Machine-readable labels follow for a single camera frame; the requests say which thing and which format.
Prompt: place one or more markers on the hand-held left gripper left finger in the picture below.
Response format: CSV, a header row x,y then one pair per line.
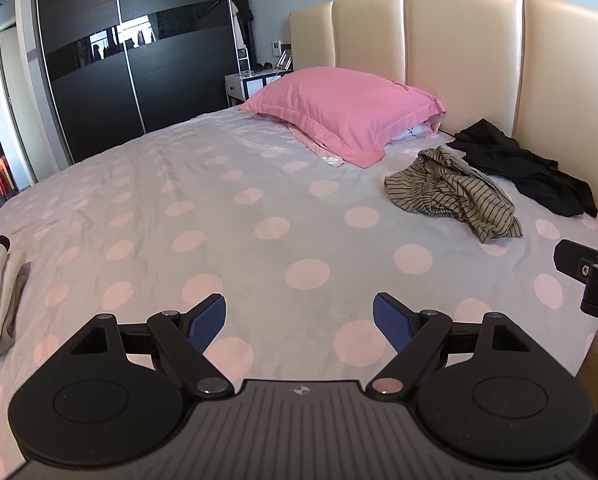
x,y
208,321

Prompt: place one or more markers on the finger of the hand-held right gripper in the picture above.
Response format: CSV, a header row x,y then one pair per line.
x,y
571,257

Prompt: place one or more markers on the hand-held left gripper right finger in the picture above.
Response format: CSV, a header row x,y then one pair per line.
x,y
392,321

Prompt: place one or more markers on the tan striped garment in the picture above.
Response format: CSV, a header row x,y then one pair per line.
x,y
459,195

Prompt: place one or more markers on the small folded clothes stack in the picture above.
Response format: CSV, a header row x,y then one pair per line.
x,y
4,285

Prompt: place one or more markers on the white clothes rack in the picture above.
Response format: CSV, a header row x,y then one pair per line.
x,y
242,55

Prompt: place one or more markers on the bed with polka dot sheet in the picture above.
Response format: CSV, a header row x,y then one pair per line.
x,y
229,240

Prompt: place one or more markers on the black garment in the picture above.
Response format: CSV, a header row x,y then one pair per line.
x,y
519,165

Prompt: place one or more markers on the white patterned pillow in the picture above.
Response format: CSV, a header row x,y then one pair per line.
x,y
421,131

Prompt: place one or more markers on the pink pillow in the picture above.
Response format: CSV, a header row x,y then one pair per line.
x,y
339,110

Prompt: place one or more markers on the white nightstand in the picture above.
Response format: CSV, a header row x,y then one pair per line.
x,y
236,87

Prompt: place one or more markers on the cream padded headboard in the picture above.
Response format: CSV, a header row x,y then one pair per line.
x,y
459,50

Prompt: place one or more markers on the dark sliding door wardrobe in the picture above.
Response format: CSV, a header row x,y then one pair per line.
x,y
104,100

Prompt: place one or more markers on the red stool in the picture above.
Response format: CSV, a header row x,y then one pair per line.
x,y
4,175

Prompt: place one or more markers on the white door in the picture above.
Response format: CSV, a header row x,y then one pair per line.
x,y
16,110

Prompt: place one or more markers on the picture frame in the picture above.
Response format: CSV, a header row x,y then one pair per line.
x,y
285,59

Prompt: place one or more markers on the white wall switch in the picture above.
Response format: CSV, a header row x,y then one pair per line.
x,y
277,48

